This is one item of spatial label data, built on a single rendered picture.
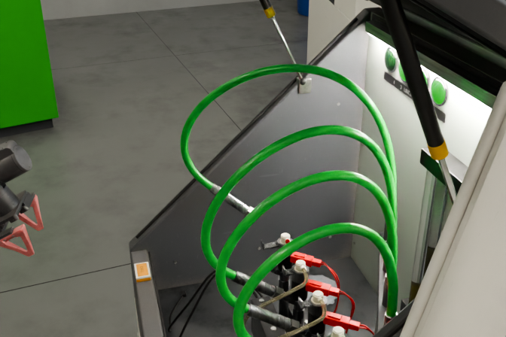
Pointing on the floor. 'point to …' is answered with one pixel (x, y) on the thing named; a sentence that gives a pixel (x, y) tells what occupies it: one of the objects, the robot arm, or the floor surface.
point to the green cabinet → (23, 53)
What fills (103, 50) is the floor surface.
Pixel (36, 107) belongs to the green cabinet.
